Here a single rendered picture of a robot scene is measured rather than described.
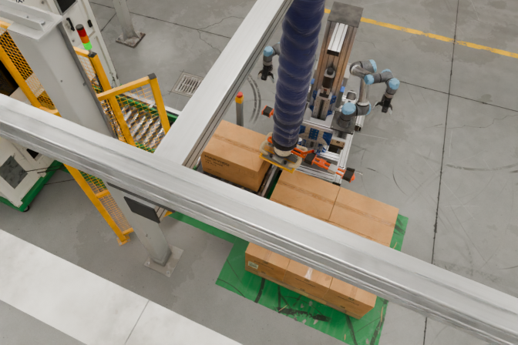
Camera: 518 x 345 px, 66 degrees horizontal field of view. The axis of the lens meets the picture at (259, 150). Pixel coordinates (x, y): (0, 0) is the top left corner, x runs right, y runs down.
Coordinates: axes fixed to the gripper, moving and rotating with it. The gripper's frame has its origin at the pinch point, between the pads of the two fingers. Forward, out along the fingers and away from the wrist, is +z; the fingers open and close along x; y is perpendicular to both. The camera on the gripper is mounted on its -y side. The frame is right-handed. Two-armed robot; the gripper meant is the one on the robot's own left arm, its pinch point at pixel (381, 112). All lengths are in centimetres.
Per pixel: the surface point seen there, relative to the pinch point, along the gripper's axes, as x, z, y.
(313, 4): 64, -121, -46
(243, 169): 101, 62, -54
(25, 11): 166, -149, -129
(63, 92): 156, -116, -140
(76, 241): 254, 152, -146
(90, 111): 155, -93, -133
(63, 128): 104, -169, -184
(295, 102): 64, -40, -46
